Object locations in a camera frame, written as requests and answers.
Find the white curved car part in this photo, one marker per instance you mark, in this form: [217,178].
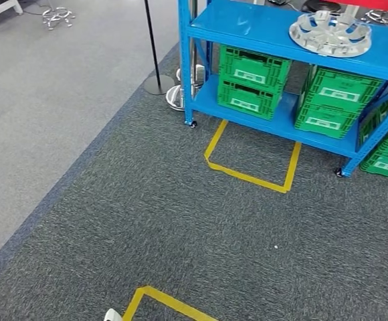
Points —
[112,316]

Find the blue metal shelf rack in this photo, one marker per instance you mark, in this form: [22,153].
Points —
[247,22]

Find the silver wheel hubcap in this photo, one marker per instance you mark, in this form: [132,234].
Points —
[329,37]

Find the chrome base swivel stool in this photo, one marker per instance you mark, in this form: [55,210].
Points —
[381,17]
[58,15]

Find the red barrier belt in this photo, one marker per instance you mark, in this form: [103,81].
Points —
[381,5]

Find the black stanchion post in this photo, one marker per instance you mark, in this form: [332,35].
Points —
[158,85]

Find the white furniture base frame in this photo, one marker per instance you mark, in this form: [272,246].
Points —
[0,9]

